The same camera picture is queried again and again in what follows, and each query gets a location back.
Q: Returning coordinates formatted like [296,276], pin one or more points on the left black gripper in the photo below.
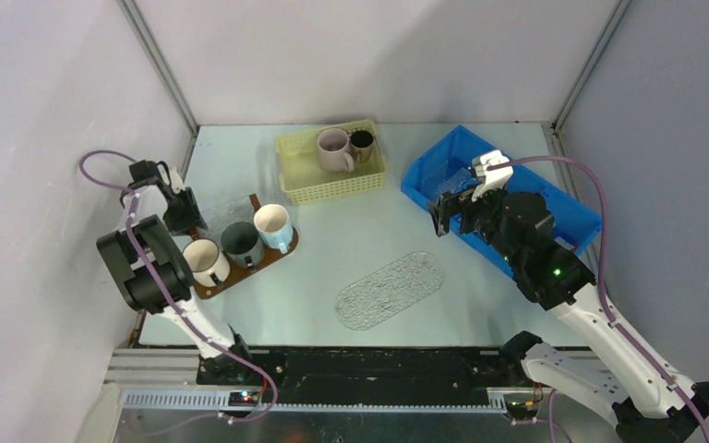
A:
[192,217]

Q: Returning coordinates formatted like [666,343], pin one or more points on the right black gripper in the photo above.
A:
[451,204]

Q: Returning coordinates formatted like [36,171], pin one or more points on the clear container with brown lid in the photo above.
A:
[222,213]

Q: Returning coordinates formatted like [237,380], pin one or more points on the white ribbed mug black rim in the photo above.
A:
[207,262]

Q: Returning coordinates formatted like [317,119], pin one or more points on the dark grey mug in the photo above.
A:
[242,243]

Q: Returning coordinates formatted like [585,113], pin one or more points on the light blue mug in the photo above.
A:
[274,227]

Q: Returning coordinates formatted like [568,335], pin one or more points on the pink mug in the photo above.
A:
[333,149]

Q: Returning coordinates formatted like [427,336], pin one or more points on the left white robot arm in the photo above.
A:
[152,275]

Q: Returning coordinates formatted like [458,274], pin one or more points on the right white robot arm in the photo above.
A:
[643,396]

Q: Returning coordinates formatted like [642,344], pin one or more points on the brown wooden oval tray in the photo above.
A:
[238,274]

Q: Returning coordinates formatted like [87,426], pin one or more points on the clear textured oval tray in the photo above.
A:
[387,292]

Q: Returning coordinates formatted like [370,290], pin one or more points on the clear textured plastic box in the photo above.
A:
[450,176]

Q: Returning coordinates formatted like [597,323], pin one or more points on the blue plastic divided bin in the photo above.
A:
[575,227]

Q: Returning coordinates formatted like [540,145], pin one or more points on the brown mug black inside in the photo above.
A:
[362,143]

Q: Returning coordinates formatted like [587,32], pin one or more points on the yellow perforated plastic basket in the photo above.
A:
[302,178]

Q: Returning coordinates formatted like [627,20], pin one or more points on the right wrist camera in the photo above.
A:
[491,172]

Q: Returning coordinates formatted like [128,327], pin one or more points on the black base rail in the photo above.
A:
[314,377]

